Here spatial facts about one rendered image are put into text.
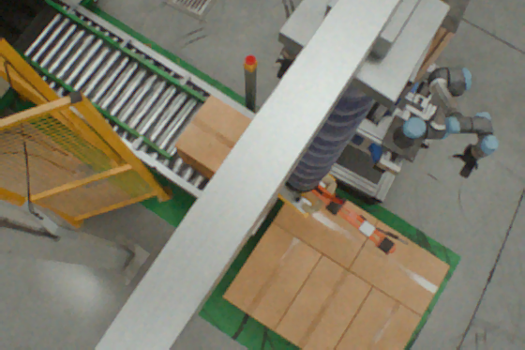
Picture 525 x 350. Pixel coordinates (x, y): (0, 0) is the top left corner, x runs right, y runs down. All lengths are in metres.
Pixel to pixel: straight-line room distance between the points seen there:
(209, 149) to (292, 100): 2.18
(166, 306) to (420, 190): 3.48
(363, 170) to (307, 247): 0.84
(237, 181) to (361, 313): 2.64
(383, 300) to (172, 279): 2.70
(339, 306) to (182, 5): 2.87
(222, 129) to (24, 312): 2.23
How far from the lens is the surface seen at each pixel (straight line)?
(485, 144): 2.31
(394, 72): 1.12
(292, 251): 3.33
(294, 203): 2.82
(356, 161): 3.84
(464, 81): 2.64
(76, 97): 2.00
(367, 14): 0.96
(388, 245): 2.75
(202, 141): 3.04
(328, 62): 0.90
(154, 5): 4.62
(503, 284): 4.36
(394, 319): 3.45
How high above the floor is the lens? 3.85
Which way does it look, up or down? 75 degrees down
